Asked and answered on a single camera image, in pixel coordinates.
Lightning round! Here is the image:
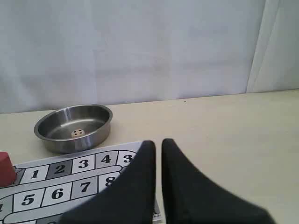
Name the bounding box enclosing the printed number game board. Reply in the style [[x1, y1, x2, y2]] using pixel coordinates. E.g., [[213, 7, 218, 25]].
[[0, 141, 163, 224]]

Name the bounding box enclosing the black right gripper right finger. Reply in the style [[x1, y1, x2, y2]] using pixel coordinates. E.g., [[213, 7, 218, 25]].
[[161, 139, 275, 224]]

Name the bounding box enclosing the stainless steel bowl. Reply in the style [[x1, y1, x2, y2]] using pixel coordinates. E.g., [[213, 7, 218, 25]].
[[34, 104, 113, 154]]

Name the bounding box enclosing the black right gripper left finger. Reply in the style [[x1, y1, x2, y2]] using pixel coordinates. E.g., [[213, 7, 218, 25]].
[[60, 140, 156, 224]]

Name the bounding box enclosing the red cylinder game piece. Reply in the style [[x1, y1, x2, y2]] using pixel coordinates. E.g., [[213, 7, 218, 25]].
[[0, 152, 16, 187]]

